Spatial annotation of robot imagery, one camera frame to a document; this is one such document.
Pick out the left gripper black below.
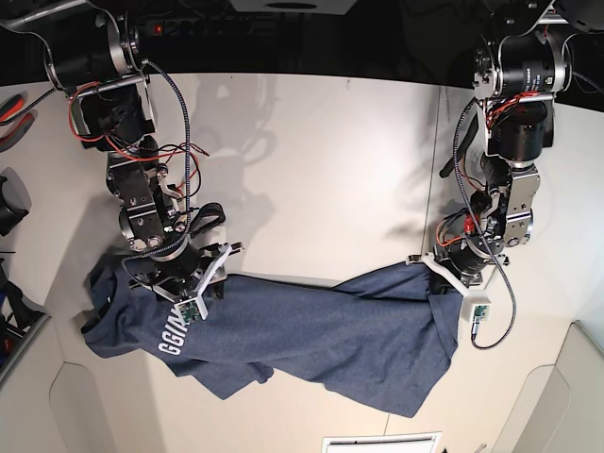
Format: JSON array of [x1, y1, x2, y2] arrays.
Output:
[[430, 235, 508, 288]]

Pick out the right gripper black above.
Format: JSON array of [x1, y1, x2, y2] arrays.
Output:
[[127, 240, 243, 302]]

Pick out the blue grey t-shirt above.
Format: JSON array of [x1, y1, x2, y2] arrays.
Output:
[[82, 257, 462, 417]]

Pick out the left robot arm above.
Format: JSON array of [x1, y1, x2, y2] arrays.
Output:
[[433, 1, 603, 288]]

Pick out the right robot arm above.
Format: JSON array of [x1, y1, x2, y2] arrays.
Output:
[[1, 1, 240, 310]]

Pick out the black round object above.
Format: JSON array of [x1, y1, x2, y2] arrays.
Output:
[[1, 167, 32, 237]]

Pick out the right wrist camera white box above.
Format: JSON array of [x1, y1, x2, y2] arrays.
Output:
[[174, 297, 209, 326]]

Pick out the braided camera cable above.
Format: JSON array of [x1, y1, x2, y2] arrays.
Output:
[[441, 93, 519, 351]]

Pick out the white power strip red switch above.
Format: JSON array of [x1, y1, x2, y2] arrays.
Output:
[[136, 15, 286, 38]]

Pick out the red handled pliers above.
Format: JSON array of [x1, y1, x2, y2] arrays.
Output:
[[1, 93, 37, 153]]

